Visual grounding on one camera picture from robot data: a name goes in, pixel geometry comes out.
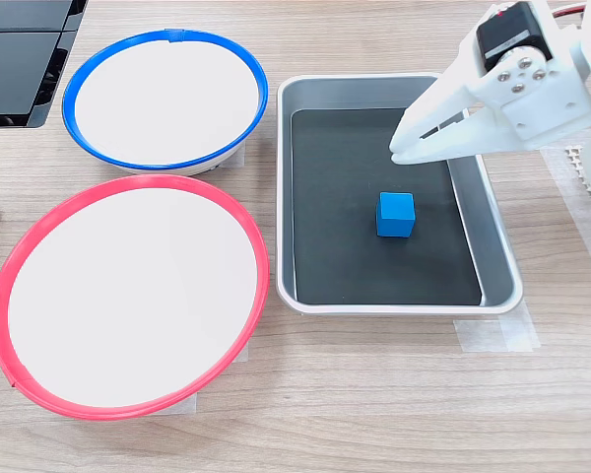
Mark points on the clear tape strip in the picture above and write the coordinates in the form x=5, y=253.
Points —
x=492, y=335

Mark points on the pale perforated base plate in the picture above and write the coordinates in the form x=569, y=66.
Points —
x=576, y=157

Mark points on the steel tray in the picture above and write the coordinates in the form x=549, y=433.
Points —
x=492, y=246

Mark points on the white plate with red rim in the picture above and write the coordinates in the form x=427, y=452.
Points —
x=128, y=295

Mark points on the black flat device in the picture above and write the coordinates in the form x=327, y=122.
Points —
x=15, y=74

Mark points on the white plate with blue rim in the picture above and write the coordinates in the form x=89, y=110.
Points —
x=165, y=106

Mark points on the black tray mat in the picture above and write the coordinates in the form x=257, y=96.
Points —
x=340, y=256

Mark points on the small blue cube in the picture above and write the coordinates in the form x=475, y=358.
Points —
x=395, y=214

